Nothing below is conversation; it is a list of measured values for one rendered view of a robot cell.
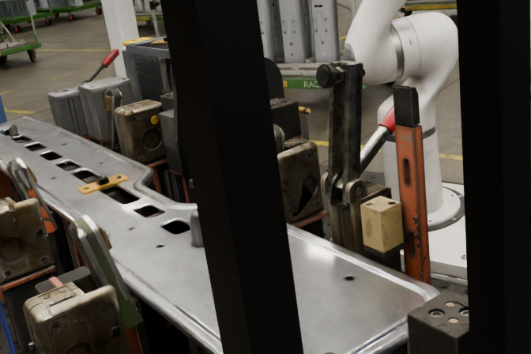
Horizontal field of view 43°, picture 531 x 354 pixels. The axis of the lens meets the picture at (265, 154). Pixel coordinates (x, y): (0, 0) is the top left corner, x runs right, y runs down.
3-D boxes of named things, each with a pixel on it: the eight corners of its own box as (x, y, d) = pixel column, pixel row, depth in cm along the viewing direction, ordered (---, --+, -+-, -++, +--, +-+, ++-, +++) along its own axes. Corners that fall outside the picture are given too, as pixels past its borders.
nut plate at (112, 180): (84, 194, 111) (82, 188, 111) (76, 190, 114) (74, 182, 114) (129, 179, 115) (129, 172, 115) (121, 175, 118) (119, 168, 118)
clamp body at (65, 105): (71, 222, 180) (39, 93, 169) (109, 209, 186) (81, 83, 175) (84, 232, 173) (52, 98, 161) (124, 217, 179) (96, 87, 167)
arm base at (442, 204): (396, 184, 160) (387, 112, 153) (473, 194, 149) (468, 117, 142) (357, 222, 147) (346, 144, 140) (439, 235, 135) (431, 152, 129)
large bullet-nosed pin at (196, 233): (190, 253, 89) (182, 208, 87) (210, 244, 91) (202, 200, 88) (202, 260, 86) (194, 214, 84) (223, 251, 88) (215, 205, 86)
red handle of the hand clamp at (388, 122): (324, 182, 84) (393, 91, 88) (333, 192, 85) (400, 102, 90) (347, 189, 81) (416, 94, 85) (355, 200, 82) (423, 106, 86)
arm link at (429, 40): (370, 129, 146) (355, 22, 137) (448, 109, 148) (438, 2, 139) (392, 147, 135) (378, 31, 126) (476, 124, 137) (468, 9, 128)
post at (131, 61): (151, 209, 182) (118, 50, 168) (175, 200, 186) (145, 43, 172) (163, 216, 176) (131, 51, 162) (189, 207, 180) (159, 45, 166)
